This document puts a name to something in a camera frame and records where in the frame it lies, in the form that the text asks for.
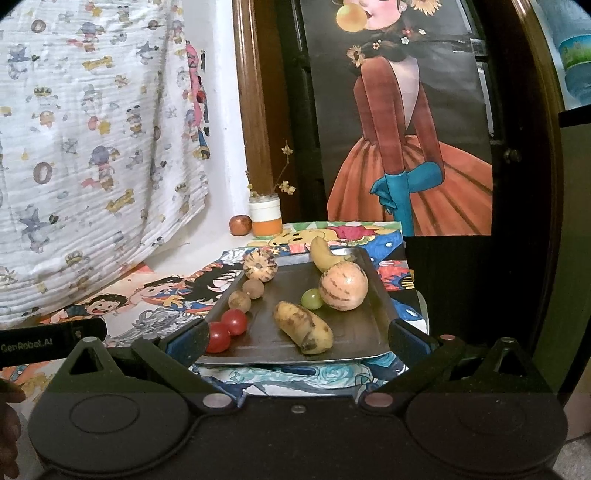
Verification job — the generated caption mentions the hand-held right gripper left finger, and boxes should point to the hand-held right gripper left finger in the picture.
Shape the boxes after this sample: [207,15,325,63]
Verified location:
[53,318,236,414]

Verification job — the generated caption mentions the large striped pepino melon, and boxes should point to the large striped pepino melon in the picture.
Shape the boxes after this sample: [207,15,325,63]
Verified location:
[318,262,369,312]

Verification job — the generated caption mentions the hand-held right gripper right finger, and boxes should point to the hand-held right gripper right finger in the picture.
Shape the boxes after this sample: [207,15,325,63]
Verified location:
[359,318,543,411]

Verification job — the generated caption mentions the brown wooden door frame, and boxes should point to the brown wooden door frame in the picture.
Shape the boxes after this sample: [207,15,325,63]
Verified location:
[233,0,296,222]

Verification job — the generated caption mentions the white and orange jar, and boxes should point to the white and orange jar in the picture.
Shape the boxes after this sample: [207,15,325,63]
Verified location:
[248,194,283,238]

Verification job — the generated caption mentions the printed blanket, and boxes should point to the printed blanket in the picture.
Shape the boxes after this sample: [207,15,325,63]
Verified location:
[0,0,211,330]

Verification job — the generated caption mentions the person's left hand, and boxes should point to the person's left hand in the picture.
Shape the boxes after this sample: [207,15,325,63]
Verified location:
[0,378,26,480]

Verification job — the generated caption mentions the red cherry tomato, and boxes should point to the red cherry tomato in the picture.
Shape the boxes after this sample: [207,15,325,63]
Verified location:
[221,308,249,336]
[205,322,232,354]

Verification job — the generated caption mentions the yellow bear drawing sheet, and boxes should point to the yellow bear drawing sheet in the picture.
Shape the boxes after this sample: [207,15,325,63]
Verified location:
[247,220,402,254]

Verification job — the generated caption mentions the colourful figures drawing sheet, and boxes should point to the colourful figures drawing sheet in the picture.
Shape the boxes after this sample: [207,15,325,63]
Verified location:
[185,231,428,398]

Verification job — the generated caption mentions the dried yellow flower twigs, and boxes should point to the dried yellow flower twigs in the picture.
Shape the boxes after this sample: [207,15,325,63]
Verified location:
[244,141,296,200]

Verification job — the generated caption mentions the small banana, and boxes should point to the small banana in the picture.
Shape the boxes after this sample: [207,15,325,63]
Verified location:
[309,236,356,273]

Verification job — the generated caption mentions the small striped pepino melon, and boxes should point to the small striped pepino melon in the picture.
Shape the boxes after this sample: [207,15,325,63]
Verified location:
[243,249,279,281]

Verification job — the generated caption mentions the large spotted banana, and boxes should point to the large spotted banana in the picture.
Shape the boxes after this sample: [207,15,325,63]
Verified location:
[272,300,334,356]

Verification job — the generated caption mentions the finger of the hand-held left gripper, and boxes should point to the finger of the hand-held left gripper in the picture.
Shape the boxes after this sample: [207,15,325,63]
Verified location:
[69,320,108,344]

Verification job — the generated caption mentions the clear plastic water bottle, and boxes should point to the clear plastic water bottle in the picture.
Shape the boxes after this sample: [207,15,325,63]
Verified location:
[556,0,591,110]

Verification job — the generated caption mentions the wall poster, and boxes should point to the wall poster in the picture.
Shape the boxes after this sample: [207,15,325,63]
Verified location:
[300,0,494,237]

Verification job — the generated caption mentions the metal tray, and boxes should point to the metal tray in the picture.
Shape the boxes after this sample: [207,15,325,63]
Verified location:
[196,247,398,367]

